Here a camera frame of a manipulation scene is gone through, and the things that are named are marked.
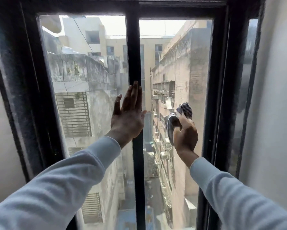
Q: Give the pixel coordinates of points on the person's right hand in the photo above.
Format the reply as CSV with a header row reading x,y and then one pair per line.
x,y
186,137

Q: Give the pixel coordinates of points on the person's left hand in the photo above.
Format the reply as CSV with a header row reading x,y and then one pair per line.
x,y
127,117

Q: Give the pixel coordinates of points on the blue white checkered cloth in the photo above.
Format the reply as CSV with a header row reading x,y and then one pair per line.
x,y
171,122

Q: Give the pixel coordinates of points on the wide window glass pane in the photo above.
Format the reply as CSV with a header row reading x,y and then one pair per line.
x,y
181,69
86,69

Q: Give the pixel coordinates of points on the narrow window glass pane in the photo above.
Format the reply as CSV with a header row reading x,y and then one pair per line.
x,y
250,45

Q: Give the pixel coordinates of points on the person's right forearm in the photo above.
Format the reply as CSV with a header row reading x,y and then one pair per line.
x,y
229,198

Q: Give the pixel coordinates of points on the person's left forearm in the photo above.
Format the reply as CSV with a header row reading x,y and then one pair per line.
x,y
62,179

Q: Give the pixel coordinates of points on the grey concrete building outside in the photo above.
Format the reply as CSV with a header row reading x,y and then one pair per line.
x,y
90,98

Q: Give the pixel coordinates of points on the beige building outside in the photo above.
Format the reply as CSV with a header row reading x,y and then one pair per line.
x,y
193,76

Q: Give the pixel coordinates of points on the white fabric curtain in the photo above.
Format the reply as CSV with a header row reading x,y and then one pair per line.
x,y
275,105

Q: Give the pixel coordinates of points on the black window frame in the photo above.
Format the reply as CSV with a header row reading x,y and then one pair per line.
x,y
133,57

